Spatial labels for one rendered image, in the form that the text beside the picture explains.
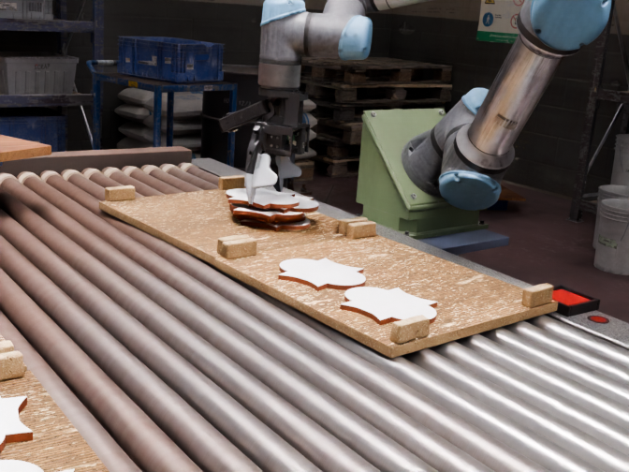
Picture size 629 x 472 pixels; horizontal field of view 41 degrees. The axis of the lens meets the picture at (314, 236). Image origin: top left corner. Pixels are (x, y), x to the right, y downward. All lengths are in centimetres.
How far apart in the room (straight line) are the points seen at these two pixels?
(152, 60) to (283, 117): 328
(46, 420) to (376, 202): 113
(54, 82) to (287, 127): 426
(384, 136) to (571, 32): 60
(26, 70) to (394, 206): 403
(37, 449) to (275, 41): 89
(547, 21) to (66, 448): 94
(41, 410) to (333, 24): 86
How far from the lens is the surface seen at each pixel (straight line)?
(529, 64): 147
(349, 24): 149
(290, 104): 152
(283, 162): 160
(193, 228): 154
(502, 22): 720
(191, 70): 471
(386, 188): 184
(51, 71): 567
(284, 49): 150
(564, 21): 139
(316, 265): 134
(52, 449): 83
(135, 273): 135
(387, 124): 190
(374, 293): 123
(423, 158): 181
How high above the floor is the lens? 135
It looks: 16 degrees down
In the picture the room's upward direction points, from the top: 4 degrees clockwise
